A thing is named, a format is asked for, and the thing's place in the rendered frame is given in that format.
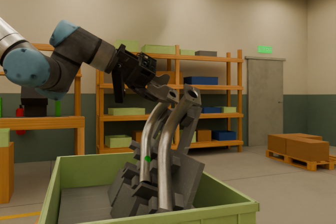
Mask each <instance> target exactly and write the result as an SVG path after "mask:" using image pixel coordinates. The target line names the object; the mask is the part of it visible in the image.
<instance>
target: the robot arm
mask: <svg viewBox="0 0 336 224"><path fill-rule="evenodd" d="M49 44H50V45H52V46H53V47H54V50H53V53H52V54H51V56H50V57H49V56H46V55H44V54H43V53H41V52H40V51H39V50H38V49H37V48H36V47H34V46H33V45H32V44H31V43H30V42H28V41H27V40H26V39H25V38H24V37H23V36H21V35H20V34H19V33H18V32H17V31H16V30H14V29H13V28H12V27H11V26H10V25H9V24H7V23H6V22H5V21H4V20H3V19H1V18H0V66H2V67H3V71H4V73H5V76H6V77H7V79H8V80H9V81H11V82H12V83H14V84H16V85H19V86H21V87H25V88H35V91H36V92H37V93H39V94H40V95H42V96H44V97H46V98H49V99H51V100H55V101H61V100H62V99H63V98H64V97H65V95H66V93H67V92H68V91H69V89H70V86H71V84H72V82H73V80H74V78H75V77H76V75H77V73H78V71H79V69H80V67H81V65H82V63H83V62H84V63H86V64H88V65H90V66H92V67H94V68H96V69H98V70H99V71H101V72H103V71H104V72H105V73H107V74H110V73H111V76H112V84H113V95H114V100H115V103H121V104H122V103H123V102H124V98H125V96H126V91H125V84H126V85H127V87H128V88H130V89H131V90H132V91H133V92H135V93H137V94H138V95H139V96H141V97H142V98H144V99H146V100H150V101H153V102H159V103H170V104H172V103H173V102H171V101H170V100H168V99H166V98H167V95H168V93H169V91H170V87H169V86H168V85H167V84H168V82H169V79H170V75H169V74H167V73H165V74H163V75H161V76H156V69H157V62H156V61H157V60H156V59H154V58H152V57H151V56H149V55H147V54H145V53H144V52H142V51H141V52H140V53H137V54H139V55H137V54H136V55H135V54H133V53H131V52H129V51H128V50H126V46H125V45H123V44H122V43H121V45H120V46H119V48H118V49H117V48H116V47H115V46H113V45H111V44H110V43H108V42H106V41H104V40H103V39H101V38H99V37H97V36H95V35H94V34H92V33H90V32H88V31H87V30H85V29H83V28H81V27H80V26H78V25H76V24H74V23H72V22H70V21H68V20H66V19H63V20H61V21H60V22H59V23H58V24H57V26H56V28H55V29H54V31H53V33H52V35H51V37H50V40H49ZM146 85H147V88H146Z"/></svg>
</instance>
